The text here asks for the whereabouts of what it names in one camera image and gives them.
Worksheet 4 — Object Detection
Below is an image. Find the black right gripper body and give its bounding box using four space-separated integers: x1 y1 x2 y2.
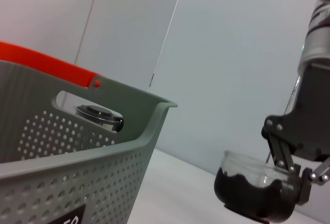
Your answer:
261 63 330 162

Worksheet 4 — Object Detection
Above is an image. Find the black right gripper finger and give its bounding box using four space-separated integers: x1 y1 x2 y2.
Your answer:
268 133 311 205
310 156 330 186

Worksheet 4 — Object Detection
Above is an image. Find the glass teacup black sleeve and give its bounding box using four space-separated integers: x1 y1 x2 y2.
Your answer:
213 150 297 223

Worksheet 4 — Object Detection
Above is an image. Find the grey-green perforated storage bin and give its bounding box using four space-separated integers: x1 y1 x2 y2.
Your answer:
0 60 178 224

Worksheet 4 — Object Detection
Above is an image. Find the glass pitcher black lid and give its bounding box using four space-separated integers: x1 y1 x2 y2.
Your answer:
74 104 124 133

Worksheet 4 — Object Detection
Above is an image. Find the orange bin handle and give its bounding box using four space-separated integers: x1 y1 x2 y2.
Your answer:
0 40 103 89

